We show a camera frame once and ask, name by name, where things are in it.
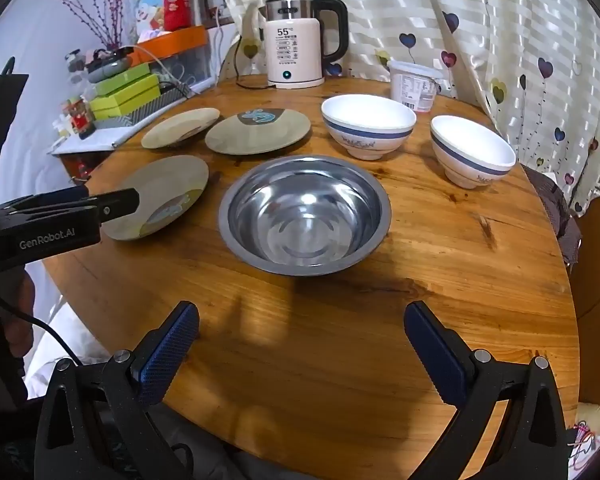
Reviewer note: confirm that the purple budded branches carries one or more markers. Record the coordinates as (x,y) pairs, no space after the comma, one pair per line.
(107,5)

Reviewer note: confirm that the white plastic tub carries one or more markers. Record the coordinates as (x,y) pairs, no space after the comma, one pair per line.
(412,87)

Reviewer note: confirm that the grey pouch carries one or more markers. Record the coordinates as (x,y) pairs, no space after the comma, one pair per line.
(110,62)

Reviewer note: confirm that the white bowl with blue stripe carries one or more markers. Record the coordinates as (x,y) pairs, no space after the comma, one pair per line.
(472,147)
(367,120)

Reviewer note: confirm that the orange lidded clear container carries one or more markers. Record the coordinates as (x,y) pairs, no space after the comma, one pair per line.
(167,67)

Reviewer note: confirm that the person's left hand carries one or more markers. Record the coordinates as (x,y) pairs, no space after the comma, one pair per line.
(20,305)

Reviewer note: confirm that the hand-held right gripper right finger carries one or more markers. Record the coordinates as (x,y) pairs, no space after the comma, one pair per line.
(440,360)

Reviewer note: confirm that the colourful printed carton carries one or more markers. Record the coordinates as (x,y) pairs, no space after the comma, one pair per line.
(147,5)

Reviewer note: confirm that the heart print curtain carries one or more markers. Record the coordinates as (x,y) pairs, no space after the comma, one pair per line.
(480,20)

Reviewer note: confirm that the wooden cabinet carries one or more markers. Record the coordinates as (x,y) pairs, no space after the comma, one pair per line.
(597,310)

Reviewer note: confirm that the cream electric kettle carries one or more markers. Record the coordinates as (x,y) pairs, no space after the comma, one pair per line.
(295,45)

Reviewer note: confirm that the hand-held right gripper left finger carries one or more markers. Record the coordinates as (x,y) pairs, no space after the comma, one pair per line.
(170,360)

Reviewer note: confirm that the zigzag patterned box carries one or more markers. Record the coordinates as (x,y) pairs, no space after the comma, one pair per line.
(150,107)

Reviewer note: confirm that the dark checkered cloth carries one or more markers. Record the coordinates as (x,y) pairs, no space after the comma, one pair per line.
(555,210)

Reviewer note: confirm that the stainless steel bowl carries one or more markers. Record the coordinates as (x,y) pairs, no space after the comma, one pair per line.
(305,220)

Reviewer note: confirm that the lime green flat box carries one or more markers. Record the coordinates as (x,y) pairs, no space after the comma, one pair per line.
(125,97)

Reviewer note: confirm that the white shelf board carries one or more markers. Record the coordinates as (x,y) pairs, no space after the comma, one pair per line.
(90,140)

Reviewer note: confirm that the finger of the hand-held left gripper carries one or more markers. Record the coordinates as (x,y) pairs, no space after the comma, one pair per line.
(115,205)
(81,192)

